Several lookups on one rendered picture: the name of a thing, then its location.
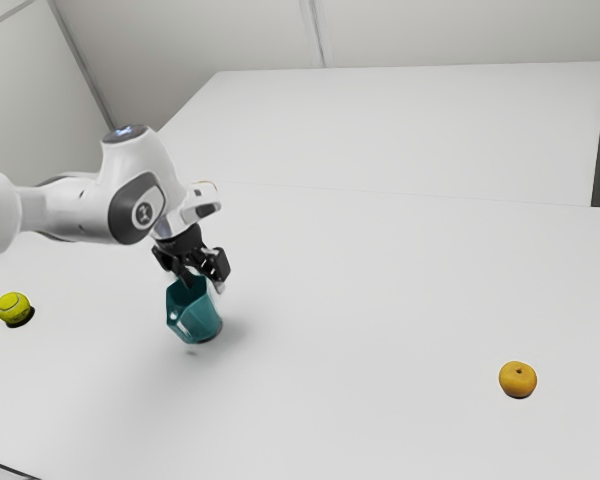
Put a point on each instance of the orange fruit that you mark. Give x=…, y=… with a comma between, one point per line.
x=518, y=379

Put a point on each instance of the yellow tennis ball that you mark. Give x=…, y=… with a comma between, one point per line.
x=12, y=307

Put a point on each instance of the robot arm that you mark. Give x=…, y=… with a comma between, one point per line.
x=70, y=200

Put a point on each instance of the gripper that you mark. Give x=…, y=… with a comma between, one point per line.
x=187, y=252

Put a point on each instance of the teal faceted mug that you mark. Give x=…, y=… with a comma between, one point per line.
x=194, y=312

